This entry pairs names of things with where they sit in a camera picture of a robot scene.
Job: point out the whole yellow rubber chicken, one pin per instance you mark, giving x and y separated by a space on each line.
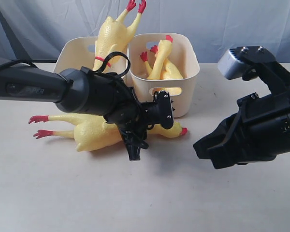
90 132

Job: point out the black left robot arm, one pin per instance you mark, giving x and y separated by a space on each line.
89 92

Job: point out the cream bin marked X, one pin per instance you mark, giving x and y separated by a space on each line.
182 56

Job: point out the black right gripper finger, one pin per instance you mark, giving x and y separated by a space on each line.
230 144

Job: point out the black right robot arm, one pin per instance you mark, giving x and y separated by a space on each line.
258 132

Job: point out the cream bin marked O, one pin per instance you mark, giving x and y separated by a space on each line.
80 52

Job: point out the large yellow rubber chicken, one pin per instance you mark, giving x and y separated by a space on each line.
114 36

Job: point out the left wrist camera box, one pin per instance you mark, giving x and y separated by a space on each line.
163 110

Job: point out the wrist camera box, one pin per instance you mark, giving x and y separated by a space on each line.
251 62
163 110

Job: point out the severed rubber chicken head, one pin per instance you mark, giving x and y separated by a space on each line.
161 52

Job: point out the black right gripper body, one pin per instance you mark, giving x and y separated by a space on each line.
267 121

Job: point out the headless yellow rubber chicken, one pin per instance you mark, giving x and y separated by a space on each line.
169 72

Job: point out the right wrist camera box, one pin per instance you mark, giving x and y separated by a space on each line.
251 62

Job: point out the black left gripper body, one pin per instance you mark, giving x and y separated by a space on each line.
133 119

